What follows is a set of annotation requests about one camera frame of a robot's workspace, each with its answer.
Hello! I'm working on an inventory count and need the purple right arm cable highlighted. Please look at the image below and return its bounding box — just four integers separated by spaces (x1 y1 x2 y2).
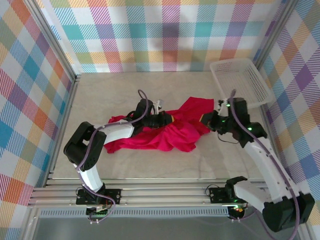
228 88 301 240

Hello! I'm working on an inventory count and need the white plastic mesh basket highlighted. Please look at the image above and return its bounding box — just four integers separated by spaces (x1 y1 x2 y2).
209 57 275 110

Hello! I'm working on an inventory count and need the aluminium mounting rail beam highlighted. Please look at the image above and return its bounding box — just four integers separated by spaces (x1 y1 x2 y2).
27 178 305 208

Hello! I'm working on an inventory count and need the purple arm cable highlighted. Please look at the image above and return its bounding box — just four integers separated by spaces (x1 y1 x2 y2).
228 88 301 240
76 89 154 223

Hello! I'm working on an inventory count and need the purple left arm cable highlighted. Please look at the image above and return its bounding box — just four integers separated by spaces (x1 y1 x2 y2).
76 89 154 223

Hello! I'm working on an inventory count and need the red t-shirt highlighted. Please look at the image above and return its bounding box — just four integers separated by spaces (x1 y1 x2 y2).
103 96 215 153

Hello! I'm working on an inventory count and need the aluminium frame post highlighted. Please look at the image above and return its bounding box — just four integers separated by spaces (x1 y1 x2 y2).
23 0 82 85
251 0 300 73

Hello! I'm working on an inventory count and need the grey slotted cable duct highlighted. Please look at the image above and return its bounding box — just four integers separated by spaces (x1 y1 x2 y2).
39 209 230 218

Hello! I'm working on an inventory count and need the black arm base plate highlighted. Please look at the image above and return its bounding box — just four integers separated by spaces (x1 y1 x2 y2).
208 186 236 203
76 188 122 206

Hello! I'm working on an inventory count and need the aluminium table side rail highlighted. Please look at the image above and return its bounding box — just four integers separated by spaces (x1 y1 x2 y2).
43 73 82 188
259 104 287 185

